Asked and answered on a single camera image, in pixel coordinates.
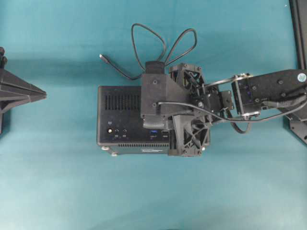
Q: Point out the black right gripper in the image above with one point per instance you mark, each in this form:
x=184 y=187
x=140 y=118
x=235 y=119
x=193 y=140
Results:
x=191 y=134

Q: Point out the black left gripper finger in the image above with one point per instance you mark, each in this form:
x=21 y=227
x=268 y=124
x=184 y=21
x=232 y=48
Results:
x=14 y=91

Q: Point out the black mini PC box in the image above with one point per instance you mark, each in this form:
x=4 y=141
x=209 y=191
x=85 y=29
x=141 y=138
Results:
x=120 y=126

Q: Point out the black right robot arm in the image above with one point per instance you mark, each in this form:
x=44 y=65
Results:
x=238 y=101

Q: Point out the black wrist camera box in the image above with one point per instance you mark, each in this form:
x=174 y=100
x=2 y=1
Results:
x=159 y=87

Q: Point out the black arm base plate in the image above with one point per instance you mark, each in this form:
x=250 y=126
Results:
x=297 y=123

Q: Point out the black aluminium frame post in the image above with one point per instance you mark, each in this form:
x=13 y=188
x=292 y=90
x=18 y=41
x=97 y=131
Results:
x=299 y=19

